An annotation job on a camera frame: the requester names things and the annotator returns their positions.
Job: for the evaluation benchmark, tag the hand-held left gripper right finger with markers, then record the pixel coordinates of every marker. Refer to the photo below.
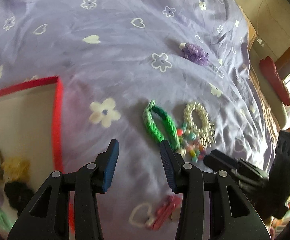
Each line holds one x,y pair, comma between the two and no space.
167,165

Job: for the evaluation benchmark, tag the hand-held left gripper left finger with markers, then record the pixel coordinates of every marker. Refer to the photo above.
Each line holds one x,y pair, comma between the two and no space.
110,165

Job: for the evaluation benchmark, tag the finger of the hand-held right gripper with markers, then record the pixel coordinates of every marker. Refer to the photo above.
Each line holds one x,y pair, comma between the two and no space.
220,161

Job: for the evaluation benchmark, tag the red cardboard box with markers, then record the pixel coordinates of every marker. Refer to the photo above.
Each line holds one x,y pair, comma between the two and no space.
57,120

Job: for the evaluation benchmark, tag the yellow scrunchie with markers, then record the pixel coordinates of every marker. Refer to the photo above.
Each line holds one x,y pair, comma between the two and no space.
16,167

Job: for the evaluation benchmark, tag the black scrunchie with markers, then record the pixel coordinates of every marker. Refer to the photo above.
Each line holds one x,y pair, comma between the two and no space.
17,195

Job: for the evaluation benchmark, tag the red cushion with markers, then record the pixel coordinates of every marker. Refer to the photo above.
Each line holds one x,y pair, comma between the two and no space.
275,80

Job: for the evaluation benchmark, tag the purple frilly scrunchie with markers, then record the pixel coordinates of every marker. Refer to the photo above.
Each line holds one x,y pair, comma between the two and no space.
195,53

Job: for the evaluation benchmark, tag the purple floral blanket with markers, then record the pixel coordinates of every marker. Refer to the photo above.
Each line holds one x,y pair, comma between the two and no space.
110,50

